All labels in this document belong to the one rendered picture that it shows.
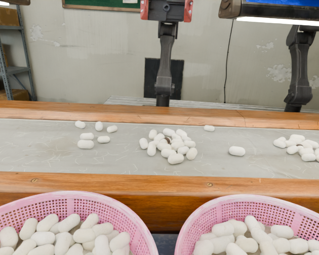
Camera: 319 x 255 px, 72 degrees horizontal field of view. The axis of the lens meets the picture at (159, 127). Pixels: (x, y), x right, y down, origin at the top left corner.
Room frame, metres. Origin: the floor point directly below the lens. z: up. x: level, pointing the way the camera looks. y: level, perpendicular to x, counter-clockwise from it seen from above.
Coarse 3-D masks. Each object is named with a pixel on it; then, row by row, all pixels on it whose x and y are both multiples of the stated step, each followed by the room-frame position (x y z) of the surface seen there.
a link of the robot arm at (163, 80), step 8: (168, 24) 1.09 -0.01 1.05; (168, 32) 1.07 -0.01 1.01; (160, 40) 1.07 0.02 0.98; (168, 40) 1.05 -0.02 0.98; (168, 48) 1.03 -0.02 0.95; (168, 56) 1.02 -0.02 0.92; (160, 64) 1.00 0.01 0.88; (168, 64) 1.00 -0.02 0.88; (160, 72) 0.98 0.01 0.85; (168, 72) 0.98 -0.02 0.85; (160, 80) 0.95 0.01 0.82; (168, 80) 0.95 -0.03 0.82; (160, 88) 0.94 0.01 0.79; (168, 88) 0.94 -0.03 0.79
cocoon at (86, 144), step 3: (78, 141) 0.46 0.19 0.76; (81, 141) 0.46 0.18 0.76; (84, 141) 0.46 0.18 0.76; (87, 141) 0.46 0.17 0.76; (90, 141) 0.46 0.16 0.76; (78, 144) 0.46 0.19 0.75; (81, 144) 0.45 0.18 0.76; (84, 144) 0.46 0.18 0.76; (87, 144) 0.45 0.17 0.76; (90, 144) 0.46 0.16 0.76; (93, 144) 0.46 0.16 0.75; (81, 147) 0.45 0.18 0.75; (84, 147) 0.45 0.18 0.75; (87, 147) 0.45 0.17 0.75; (90, 147) 0.46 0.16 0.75
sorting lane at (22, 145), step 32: (0, 128) 0.55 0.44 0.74; (32, 128) 0.56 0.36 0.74; (64, 128) 0.57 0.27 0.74; (128, 128) 0.60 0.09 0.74; (160, 128) 0.61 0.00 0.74; (192, 128) 0.63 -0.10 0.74; (224, 128) 0.65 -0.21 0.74; (256, 128) 0.66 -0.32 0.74; (0, 160) 0.39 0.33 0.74; (32, 160) 0.40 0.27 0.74; (64, 160) 0.40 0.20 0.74; (96, 160) 0.41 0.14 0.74; (128, 160) 0.42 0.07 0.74; (160, 160) 0.43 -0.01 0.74; (192, 160) 0.44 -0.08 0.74; (224, 160) 0.45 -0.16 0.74; (256, 160) 0.46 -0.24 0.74; (288, 160) 0.46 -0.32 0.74
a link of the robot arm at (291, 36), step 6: (294, 24) 1.08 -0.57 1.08; (300, 24) 1.05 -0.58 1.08; (294, 30) 1.06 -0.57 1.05; (300, 30) 1.05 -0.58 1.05; (306, 30) 1.02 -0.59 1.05; (312, 30) 0.98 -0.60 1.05; (318, 30) 0.94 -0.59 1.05; (288, 36) 1.10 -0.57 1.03; (294, 36) 1.05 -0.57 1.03; (312, 36) 1.05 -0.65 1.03; (288, 42) 1.09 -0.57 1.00; (312, 42) 1.05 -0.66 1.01
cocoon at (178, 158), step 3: (177, 153) 0.43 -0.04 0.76; (180, 153) 0.43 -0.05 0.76; (171, 156) 0.42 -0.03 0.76; (174, 156) 0.42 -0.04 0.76; (177, 156) 0.42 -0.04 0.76; (180, 156) 0.42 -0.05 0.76; (183, 156) 0.43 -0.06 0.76; (168, 159) 0.42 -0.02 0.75; (171, 159) 0.41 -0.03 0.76; (174, 159) 0.41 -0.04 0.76; (177, 159) 0.41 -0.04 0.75; (180, 159) 0.42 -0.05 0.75; (183, 159) 0.42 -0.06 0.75; (171, 162) 0.41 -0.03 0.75; (174, 162) 0.41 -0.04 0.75; (177, 162) 0.41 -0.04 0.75; (180, 162) 0.42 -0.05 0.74
